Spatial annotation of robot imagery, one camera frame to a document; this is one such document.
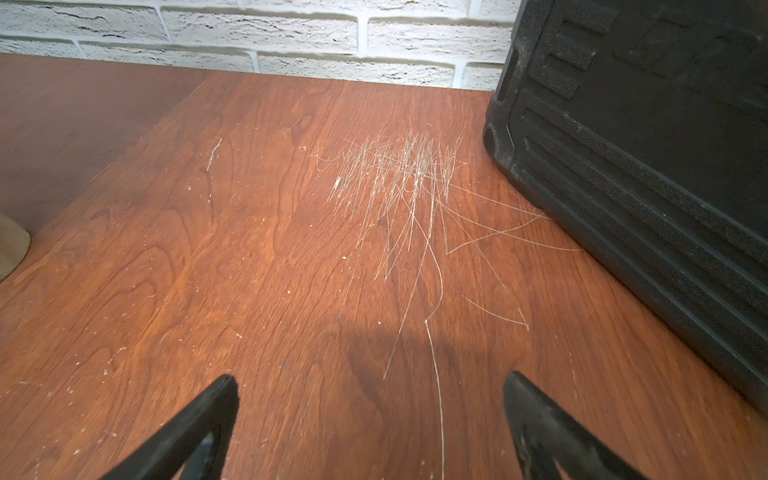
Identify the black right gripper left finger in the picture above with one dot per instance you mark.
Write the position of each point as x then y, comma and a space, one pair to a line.
193, 444

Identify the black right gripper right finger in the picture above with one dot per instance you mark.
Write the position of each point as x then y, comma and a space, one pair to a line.
549, 442

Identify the wooden tree base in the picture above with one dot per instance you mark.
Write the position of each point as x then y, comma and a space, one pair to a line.
14, 245

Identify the black plastic tool case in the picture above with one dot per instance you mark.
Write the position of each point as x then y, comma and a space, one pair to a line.
640, 127

